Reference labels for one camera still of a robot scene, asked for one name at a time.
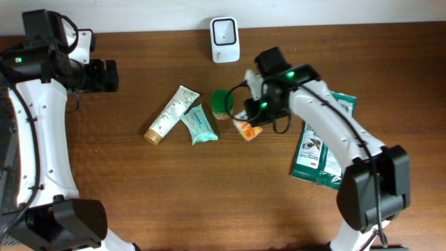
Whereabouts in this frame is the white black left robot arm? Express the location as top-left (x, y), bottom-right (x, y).
top-left (1, 9), bottom-right (137, 250)

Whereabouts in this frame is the teal wet wipes pack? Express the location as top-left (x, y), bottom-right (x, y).
top-left (180, 105), bottom-right (219, 145)

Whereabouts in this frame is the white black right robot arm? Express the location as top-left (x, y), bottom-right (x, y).
top-left (244, 47), bottom-right (410, 250)

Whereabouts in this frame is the white barcode scanner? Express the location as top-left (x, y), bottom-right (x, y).
top-left (209, 17), bottom-right (240, 63)

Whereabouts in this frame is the green lid jar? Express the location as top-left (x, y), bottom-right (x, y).
top-left (211, 89), bottom-right (234, 120)

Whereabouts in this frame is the small orange snack packet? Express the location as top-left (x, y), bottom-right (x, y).
top-left (233, 110), bottom-right (263, 142)

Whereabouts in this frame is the dark grey plastic basket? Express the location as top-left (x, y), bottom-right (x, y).
top-left (1, 75), bottom-right (20, 245)

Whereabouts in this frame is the white bamboo print tube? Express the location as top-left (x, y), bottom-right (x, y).
top-left (144, 86), bottom-right (200, 145)

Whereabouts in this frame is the green 3M gloves package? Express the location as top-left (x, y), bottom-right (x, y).
top-left (290, 91), bottom-right (357, 191)

